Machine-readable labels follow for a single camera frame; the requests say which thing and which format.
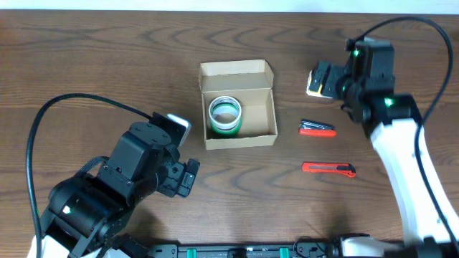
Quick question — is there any green tape roll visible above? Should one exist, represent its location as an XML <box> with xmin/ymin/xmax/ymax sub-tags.
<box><xmin>210</xmin><ymin>120</ymin><xmax>242</xmax><ymax>138</ymax></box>

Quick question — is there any white tape roll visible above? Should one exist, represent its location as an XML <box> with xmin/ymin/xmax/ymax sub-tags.
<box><xmin>208</xmin><ymin>96</ymin><xmax>242</xmax><ymax>129</ymax></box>

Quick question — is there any open cardboard box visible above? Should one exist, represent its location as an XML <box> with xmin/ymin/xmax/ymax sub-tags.
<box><xmin>199</xmin><ymin>59</ymin><xmax>278</xmax><ymax>151</ymax></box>

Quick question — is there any right black cable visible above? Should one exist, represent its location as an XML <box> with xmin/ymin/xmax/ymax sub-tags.
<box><xmin>353</xmin><ymin>15</ymin><xmax>459</xmax><ymax>244</ymax></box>

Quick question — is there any red utility knife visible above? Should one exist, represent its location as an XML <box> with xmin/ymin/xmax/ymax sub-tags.
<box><xmin>301</xmin><ymin>162</ymin><xmax>356</xmax><ymax>178</ymax></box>

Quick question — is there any red black stapler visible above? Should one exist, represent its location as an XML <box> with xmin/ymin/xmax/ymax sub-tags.
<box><xmin>298</xmin><ymin>120</ymin><xmax>337</xmax><ymax>138</ymax></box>

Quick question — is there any black mounting rail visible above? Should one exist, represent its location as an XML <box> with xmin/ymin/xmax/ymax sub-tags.
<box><xmin>147</xmin><ymin>242</ymin><xmax>334</xmax><ymax>258</ymax></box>

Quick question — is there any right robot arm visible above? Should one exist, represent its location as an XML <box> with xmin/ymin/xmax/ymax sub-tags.
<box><xmin>306</xmin><ymin>39</ymin><xmax>458</xmax><ymax>257</ymax></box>

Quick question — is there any yellow sticky note pad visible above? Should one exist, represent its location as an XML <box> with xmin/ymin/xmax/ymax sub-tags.
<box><xmin>306</xmin><ymin>70</ymin><xmax>331</xmax><ymax>99</ymax></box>

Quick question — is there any left black cable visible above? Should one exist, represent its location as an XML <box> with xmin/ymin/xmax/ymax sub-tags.
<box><xmin>25</xmin><ymin>92</ymin><xmax>153</xmax><ymax>258</ymax></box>

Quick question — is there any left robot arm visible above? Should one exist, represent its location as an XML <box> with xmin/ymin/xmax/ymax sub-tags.
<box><xmin>28</xmin><ymin>113</ymin><xmax>200</xmax><ymax>257</ymax></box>

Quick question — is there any black cable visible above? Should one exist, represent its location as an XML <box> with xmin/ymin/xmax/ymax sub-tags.
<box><xmin>25</xmin><ymin>92</ymin><xmax>153</xmax><ymax>258</ymax></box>
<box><xmin>353</xmin><ymin>15</ymin><xmax>459</xmax><ymax>244</ymax></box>

